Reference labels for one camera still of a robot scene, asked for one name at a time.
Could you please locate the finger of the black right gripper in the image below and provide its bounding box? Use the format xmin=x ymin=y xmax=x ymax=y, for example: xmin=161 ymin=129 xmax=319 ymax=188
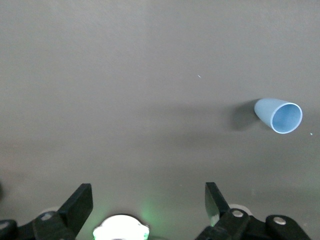
xmin=0 ymin=183 xmax=94 ymax=240
xmin=194 ymin=181 xmax=312 ymax=240

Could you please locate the light blue plastic cup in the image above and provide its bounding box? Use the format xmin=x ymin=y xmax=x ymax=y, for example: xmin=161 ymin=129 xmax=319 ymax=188
xmin=253 ymin=97 xmax=304 ymax=136

